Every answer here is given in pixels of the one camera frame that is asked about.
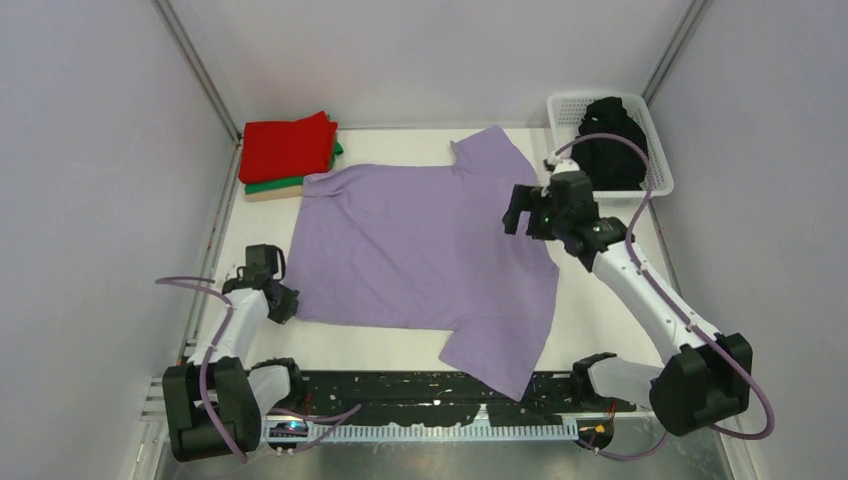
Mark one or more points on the aluminium corner post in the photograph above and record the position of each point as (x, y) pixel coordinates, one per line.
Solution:
(681, 36)
(176, 28)

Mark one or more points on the left aluminium corner post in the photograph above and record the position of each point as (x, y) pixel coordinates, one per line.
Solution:
(176, 28)

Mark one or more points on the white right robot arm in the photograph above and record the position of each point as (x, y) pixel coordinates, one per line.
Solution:
(705, 376)

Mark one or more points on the green folded t-shirt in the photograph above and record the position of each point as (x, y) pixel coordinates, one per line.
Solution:
(287, 182)

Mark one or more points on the black t-shirt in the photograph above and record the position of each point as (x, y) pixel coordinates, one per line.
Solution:
(611, 165)

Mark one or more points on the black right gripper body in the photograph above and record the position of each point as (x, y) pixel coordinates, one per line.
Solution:
(546, 223)

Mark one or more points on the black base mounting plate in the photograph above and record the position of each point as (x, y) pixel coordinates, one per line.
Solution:
(434, 398)

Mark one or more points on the red folded t-shirt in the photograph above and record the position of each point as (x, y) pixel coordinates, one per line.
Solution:
(274, 150)

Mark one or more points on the right aluminium corner post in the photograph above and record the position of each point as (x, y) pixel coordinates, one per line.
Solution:
(681, 36)

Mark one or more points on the beige folded t-shirt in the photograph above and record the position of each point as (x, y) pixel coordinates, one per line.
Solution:
(276, 194)

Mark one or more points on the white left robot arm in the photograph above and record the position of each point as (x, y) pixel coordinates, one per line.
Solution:
(214, 405)

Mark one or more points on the white slotted cable duct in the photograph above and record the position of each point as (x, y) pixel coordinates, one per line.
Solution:
(292, 431)

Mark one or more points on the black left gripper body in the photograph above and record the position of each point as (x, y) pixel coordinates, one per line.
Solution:
(282, 309)

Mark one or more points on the lavender t-shirt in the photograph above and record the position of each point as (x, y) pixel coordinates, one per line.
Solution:
(424, 247)

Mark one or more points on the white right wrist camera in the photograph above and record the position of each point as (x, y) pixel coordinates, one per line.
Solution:
(555, 164)

